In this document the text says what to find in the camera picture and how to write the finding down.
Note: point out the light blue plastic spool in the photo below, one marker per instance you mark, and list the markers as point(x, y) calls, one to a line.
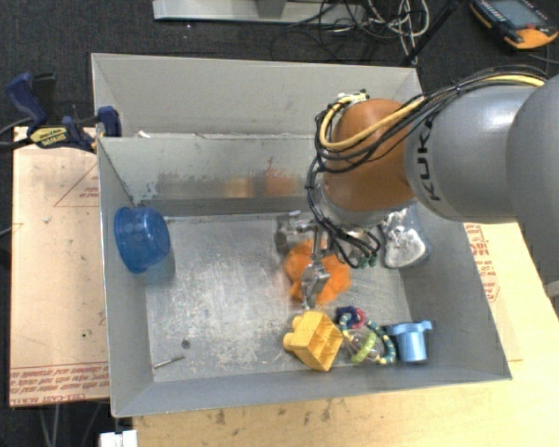
point(410, 342)

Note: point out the blue plastic cup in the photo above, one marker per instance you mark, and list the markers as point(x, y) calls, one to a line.
point(140, 238)

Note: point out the white lumpy toy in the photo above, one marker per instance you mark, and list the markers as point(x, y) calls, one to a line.
point(403, 247)

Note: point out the grey metal bin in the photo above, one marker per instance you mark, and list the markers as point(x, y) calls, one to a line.
point(223, 296)

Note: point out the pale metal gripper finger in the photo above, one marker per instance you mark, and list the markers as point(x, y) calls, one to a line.
point(323, 279)
point(306, 291)

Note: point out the yellow toy brick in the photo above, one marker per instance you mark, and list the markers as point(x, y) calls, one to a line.
point(319, 342)

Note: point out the orange soft lump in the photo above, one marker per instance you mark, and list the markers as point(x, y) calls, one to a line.
point(336, 280)

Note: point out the small grey metal pin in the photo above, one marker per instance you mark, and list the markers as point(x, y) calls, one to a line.
point(168, 362)

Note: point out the brown cardboard board, red print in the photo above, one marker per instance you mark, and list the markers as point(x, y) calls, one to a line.
point(56, 259)

